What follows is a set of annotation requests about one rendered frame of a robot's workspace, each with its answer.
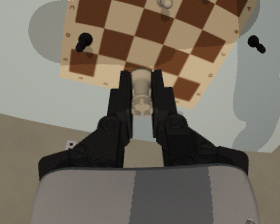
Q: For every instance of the black pawn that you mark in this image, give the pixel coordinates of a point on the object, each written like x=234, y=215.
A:
x=253, y=41
x=85, y=40

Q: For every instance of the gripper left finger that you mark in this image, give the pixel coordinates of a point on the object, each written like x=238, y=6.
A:
x=103, y=148

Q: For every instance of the white pawn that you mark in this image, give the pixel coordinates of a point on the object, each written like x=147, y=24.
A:
x=165, y=3

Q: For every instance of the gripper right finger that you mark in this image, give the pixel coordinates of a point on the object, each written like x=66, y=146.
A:
x=184, y=145

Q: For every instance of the white chess rook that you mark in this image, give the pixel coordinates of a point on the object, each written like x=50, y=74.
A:
x=141, y=83

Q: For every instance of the chessboard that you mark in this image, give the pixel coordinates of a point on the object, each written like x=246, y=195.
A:
x=189, y=41

